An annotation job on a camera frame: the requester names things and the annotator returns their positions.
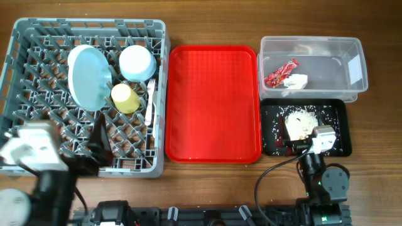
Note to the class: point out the red plastic serving tray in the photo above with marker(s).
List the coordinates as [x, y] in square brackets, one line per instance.
[212, 105]

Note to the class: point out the light blue small bowl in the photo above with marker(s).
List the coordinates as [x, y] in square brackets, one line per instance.
[137, 63]

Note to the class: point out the white plastic fork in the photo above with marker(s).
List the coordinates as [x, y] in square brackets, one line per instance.
[150, 91]

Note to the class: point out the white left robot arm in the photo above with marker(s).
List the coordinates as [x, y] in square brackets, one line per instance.
[50, 201]

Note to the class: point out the black plastic waste tray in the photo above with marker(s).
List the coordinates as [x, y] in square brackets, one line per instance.
[338, 104]

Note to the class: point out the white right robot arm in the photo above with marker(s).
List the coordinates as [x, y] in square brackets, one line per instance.
[326, 184]

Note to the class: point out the yellow plastic cup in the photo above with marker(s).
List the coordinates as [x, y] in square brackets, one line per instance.
[125, 98]

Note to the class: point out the grey plastic dishwasher rack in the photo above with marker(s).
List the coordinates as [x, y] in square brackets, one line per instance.
[34, 83]

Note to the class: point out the light blue plate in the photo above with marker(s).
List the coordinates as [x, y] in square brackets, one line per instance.
[88, 76]

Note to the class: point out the white paper napkin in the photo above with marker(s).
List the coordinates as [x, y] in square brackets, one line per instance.
[293, 82]

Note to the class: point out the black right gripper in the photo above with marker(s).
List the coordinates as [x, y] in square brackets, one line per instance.
[283, 140]

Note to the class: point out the rice and food scraps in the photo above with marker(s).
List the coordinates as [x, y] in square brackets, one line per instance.
[300, 121]

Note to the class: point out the clear plastic waste bin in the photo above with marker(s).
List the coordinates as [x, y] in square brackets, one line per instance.
[335, 66]

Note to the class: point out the red plastic snack wrapper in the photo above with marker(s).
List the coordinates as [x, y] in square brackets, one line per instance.
[276, 78]

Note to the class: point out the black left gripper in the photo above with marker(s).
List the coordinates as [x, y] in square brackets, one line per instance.
[100, 150]

